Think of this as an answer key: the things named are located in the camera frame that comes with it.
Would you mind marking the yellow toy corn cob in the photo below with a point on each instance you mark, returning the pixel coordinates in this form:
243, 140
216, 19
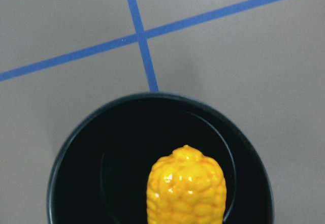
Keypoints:
186, 187

